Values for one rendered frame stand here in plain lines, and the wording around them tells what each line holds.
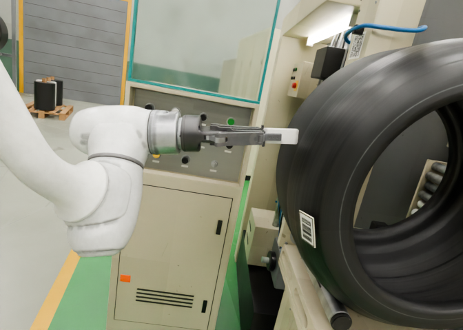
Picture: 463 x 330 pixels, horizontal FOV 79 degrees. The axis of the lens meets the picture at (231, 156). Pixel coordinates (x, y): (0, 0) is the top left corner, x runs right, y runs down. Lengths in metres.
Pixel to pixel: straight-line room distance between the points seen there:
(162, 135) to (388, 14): 0.71
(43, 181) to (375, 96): 0.51
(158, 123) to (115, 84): 8.97
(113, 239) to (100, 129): 0.20
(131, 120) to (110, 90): 8.99
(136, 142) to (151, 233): 0.89
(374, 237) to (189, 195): 0.74
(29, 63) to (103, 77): 1.92
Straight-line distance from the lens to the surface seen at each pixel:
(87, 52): 9.64
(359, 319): 0.92
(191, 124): 0.55
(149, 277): 1.53
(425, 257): 1.00
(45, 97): 6.72
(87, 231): 0.50
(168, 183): 1.28
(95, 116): 0.59
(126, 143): 0.55
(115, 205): 0.49
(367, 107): 0.52
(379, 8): 0.96
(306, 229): 0.55
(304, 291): 0.82
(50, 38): 9.91
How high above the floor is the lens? 1.34
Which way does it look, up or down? 14 degrees down
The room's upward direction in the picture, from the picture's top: 11 degrees clockwise
